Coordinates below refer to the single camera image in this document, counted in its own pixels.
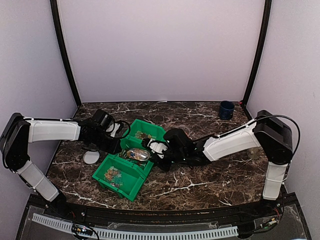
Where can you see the white slotted cable duct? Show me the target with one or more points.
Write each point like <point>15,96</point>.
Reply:
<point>126,231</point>

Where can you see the white round lid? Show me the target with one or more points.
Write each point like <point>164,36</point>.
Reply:
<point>91,157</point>

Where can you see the dark blue mug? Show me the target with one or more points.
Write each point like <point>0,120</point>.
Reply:
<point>226,110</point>

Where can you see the beige ceramic mug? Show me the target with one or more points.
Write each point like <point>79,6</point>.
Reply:
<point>254,153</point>

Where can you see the yellow-green gummy candies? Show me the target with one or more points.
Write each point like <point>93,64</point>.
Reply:
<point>142,135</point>

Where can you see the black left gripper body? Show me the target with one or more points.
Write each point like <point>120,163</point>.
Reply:
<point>101,144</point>

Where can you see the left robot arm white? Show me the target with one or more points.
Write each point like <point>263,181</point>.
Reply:
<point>24,140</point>

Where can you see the red-orange gummy candies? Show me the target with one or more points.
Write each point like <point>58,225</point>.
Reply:
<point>114,177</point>

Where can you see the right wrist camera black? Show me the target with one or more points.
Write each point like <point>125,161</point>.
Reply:
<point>156,148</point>

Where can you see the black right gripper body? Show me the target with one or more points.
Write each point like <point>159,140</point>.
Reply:
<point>179,157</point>

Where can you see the silver metal scoop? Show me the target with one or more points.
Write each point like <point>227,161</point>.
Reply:
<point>137,154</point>

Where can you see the black front rail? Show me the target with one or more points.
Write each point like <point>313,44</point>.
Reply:
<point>239,214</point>

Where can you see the green three-compartment candy bin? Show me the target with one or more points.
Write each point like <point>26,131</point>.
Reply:
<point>134,173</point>

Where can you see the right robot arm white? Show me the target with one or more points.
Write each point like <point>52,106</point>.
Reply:
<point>266,131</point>

